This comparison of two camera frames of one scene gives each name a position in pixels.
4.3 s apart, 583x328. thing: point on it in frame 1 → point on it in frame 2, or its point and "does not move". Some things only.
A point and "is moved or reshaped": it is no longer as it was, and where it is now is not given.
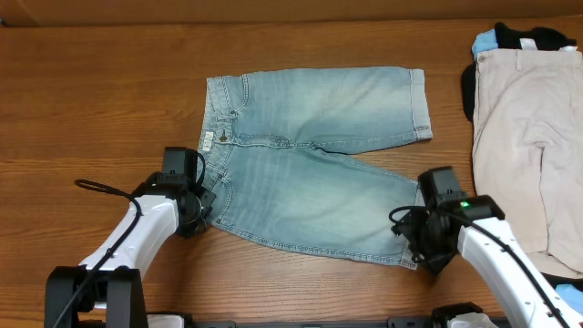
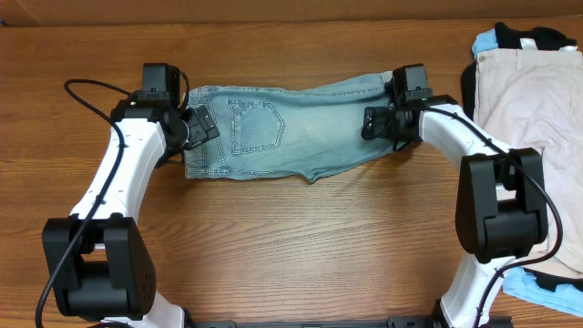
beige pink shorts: [527, 149] does not move
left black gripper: [189, 227] → [201, 126]
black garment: [509, 36] does not move
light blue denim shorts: [261, 152] is moved or reshaped
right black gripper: [436, 261] → [374, 127]
